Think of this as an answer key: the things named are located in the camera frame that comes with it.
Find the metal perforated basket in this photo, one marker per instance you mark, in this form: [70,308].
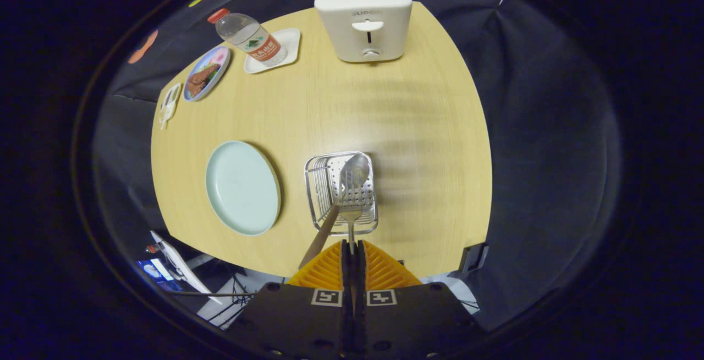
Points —
[322,184]

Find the black table clamp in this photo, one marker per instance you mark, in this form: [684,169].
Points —
[473,258]

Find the black backdrop cloth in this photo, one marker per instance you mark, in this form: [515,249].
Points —
[550,129]

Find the white square coaster tray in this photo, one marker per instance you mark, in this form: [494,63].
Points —
[289,44]

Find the small white compartment dish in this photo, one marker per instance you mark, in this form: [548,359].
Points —
[169,104]

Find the white toaster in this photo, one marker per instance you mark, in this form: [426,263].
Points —
[363,30]

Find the mint green plate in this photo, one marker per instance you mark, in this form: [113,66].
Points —
[242,187]

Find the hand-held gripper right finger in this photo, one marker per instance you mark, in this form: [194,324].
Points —
[412,321]

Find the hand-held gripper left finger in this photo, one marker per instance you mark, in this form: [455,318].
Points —
[297,321]

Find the white slanted panel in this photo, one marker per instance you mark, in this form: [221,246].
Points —
[184,269]

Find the laptop with blue screen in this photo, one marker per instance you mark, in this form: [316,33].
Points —
[157,272]

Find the clear water bottle red cap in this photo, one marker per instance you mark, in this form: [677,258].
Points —
[250,38]

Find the blue patterned plate with food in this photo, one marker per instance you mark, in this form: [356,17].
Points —
[206,74]

